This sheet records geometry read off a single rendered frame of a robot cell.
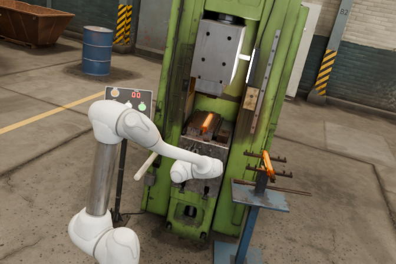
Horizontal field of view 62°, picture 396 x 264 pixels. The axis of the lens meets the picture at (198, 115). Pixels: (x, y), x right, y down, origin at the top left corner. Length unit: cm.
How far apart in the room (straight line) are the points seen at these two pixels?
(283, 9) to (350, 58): 594
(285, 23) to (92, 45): 494
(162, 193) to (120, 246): 148
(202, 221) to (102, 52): 473
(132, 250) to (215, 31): 147
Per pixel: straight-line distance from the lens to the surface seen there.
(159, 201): 309
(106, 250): 165
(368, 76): 840
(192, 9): 250
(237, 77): 285
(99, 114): 147
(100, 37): 683
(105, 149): 152
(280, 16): 244
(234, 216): 301
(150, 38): 924
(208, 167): 178
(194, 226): 289
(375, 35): 830
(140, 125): 135
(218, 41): 234
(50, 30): 874
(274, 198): 251
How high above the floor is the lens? 195
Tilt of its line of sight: 20 degrees down
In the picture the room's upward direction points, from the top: 11 degrees clockwise
